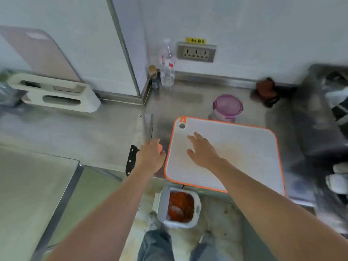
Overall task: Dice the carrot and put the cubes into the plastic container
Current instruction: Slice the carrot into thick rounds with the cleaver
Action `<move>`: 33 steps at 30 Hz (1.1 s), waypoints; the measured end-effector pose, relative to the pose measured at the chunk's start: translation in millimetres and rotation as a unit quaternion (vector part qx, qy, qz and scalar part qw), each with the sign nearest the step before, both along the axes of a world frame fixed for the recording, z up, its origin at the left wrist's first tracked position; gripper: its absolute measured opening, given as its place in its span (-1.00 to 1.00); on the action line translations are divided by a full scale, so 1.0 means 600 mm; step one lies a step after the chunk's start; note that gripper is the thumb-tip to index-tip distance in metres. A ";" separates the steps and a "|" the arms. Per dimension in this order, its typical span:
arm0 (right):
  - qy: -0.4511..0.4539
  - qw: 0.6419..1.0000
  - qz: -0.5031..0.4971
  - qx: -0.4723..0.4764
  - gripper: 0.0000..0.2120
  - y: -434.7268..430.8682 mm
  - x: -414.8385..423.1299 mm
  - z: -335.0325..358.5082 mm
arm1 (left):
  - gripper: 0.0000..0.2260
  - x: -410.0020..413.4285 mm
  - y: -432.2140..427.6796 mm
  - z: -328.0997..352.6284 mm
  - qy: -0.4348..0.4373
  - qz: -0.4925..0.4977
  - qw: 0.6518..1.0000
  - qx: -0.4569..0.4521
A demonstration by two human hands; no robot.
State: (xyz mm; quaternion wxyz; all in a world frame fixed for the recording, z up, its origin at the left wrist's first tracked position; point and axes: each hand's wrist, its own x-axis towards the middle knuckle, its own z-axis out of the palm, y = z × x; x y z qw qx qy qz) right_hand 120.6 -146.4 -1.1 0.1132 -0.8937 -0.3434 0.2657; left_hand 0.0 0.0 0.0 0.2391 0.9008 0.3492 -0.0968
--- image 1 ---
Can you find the yellow warning sticker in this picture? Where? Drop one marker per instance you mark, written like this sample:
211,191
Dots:
195,40

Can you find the pale pink cutting board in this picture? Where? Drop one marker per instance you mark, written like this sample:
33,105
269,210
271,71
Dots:
40,54

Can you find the dark red cloth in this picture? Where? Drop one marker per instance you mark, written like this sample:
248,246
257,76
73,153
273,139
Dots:
266,89

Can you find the person's left forearm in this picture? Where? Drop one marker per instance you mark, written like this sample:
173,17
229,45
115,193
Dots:
108,220

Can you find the white waste bin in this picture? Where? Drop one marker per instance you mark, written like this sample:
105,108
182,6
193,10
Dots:
162,206

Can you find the person's left hand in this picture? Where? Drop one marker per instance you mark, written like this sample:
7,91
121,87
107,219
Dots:
149,157

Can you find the small gold-capped bottle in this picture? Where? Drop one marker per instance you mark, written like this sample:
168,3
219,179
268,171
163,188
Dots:
154,82

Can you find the white orange-rimmed cutting board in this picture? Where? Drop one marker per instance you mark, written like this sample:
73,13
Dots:
244,149

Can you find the grey wall socket panel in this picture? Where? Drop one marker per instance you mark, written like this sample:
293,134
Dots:
196,52

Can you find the person's right forearm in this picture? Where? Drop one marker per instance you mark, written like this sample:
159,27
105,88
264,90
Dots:
272,214

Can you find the person's right hand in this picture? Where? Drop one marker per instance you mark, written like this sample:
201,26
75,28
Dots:
204,153

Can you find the pale green cabinet front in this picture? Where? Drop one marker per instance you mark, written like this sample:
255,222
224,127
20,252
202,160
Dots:
89,198

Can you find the blue denim trousers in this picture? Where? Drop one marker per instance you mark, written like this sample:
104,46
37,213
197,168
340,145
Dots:
155,247

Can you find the clear plastic water bottle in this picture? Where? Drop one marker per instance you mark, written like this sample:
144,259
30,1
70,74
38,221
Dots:
167,76

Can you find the grey right shoe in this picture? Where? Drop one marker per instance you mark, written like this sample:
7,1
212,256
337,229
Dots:
206,238

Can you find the white and black bag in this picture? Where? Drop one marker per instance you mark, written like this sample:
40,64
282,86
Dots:
337,97

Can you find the purple lidded container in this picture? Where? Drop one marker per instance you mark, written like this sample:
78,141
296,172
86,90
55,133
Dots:
227,105

